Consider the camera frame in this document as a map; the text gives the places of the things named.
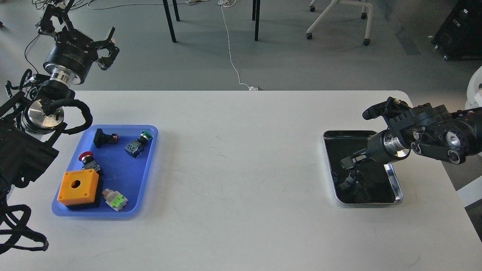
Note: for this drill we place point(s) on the orange button enclosure box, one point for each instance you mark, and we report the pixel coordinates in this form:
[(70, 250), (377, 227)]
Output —
[(80, 189)]

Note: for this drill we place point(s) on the black table leg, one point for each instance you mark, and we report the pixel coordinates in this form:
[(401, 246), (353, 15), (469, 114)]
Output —
[(169, 17), (256, 17)]

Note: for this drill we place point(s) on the white power plug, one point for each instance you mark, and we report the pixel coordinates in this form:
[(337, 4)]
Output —
[(255, 88)]

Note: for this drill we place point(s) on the black equipment case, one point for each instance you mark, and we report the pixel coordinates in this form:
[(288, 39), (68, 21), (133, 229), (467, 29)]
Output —
[(460, 36)]

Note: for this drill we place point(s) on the silver metal tray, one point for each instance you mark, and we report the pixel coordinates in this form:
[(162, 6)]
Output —
[(368, 185)]

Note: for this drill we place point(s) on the red emergency stop button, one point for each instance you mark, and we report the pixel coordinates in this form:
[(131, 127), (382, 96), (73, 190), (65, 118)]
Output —
[(88, 162)]

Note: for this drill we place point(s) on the black table leg right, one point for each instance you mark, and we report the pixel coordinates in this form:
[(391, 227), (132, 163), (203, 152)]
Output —
[(256, 17)]

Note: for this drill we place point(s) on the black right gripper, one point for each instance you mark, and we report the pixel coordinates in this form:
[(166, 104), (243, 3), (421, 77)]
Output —
[(355, 181)]

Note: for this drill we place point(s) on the blue plastic tray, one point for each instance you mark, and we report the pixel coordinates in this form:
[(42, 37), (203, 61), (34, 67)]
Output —
[(122, 172)]

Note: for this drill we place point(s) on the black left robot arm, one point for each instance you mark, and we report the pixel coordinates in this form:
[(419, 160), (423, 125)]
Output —
[(39, 110)]

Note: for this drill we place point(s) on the white green contact block switch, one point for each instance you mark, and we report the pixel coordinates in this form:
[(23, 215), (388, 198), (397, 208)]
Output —
[(114, 199)]

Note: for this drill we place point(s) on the green push button switch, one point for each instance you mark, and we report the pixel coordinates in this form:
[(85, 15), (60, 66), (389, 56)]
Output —
[(135, 147)]

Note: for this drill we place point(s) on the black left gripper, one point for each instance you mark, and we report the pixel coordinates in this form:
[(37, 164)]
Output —
[(69, 58)]

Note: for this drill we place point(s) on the black table leg left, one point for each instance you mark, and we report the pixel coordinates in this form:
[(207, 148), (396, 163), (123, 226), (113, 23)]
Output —
[(169, 17)]

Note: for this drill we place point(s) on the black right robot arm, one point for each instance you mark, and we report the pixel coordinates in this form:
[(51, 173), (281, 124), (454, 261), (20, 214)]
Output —
[(428, 131)]

